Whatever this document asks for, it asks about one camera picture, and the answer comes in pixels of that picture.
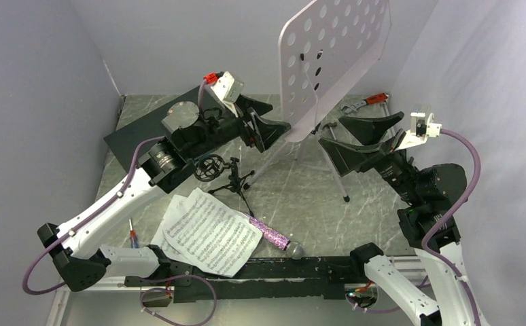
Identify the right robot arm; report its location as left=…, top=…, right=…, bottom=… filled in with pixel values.
left=319, top=113, right=487, bottom=325

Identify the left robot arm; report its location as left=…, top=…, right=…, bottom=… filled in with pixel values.
left=37, top=95, right=291, bottom=291

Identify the sheet music top page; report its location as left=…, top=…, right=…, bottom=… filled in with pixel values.
left=166, top=188, right=262, bottom=278

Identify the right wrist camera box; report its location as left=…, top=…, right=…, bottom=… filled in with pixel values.
left=397, top=104, right=442, bottom=150

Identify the purple glitter microphone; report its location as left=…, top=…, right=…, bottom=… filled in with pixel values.
left=248, top=215, right=304, bottom=259

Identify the red blue screwdriver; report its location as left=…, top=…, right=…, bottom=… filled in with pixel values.
left=128, top=219, right=139, bottom=249

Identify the black handled hammer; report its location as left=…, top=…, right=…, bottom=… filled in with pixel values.
left=315, top=122, right=338, bottom=140

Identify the lilac perforated music stand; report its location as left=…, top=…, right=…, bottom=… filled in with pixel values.
left=244, top=0, right=391, bottom=189

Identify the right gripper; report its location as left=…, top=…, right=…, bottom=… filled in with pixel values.
left=318, top=111, right=422, bottom=203

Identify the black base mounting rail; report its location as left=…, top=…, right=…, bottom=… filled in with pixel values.
left=124, top=256, right=368, bottom=303

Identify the sheet music page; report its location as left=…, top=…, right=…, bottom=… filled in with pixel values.
left=166, top=188, right=262, bottom=278
left=150, top=195, right=192, bottom=265

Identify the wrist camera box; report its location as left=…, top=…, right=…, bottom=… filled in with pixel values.
left=397, top=104, right=442, bottom=150
left=203, top=71, right=244, bottom=117

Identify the black network switch box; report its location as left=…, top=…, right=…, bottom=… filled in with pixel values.
left=104, top=87, right=198, bottom=169

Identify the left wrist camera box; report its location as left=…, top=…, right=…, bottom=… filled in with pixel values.
left=203, top=71, right=244, bottom=117

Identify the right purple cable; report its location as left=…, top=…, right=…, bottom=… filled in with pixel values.
left=346, top=128, right=483, bottom=326

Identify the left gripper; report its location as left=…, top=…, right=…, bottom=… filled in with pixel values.
left=186, top=92, right=290, bottom=160

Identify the sheet music lower page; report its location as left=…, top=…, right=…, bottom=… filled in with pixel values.
left=150, top=195, right=192, bottom=265

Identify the black tripod microphone stand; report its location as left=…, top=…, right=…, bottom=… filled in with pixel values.
left=194, top=154, right=257, bottom=217

